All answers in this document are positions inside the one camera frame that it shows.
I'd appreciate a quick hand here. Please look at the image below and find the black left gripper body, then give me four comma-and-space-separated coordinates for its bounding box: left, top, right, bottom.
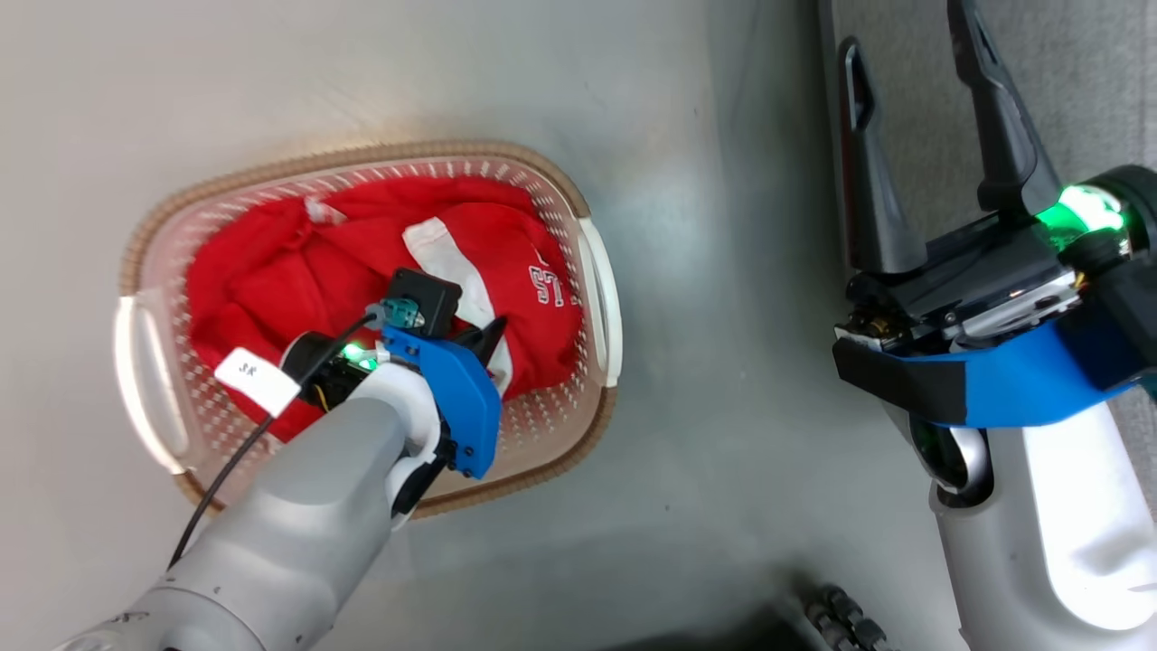
278, 330, 385, 410

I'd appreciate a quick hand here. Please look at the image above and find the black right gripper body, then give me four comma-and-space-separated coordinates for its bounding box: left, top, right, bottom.
832, 163, 1157, 363

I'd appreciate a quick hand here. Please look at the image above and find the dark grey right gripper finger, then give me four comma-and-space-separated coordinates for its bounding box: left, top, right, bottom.
836, 36, 927, 275
946, 0, 1063, 216

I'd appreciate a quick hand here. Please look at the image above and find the red garment with white stripes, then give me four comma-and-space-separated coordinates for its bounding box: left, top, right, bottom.
402, 201, 584, 401

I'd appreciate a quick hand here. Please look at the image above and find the plain red shirt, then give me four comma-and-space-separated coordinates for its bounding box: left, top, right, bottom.
185, 176, 543, 444

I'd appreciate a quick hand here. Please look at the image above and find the white perforated plastic laundry basket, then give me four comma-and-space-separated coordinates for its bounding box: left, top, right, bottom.
113, 140, 625, 521

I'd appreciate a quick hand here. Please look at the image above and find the white cable label tag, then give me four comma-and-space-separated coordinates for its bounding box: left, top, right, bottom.
214, 347, 301, 417

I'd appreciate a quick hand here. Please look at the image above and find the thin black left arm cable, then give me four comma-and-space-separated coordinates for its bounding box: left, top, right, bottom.
167, 306, 385, 572

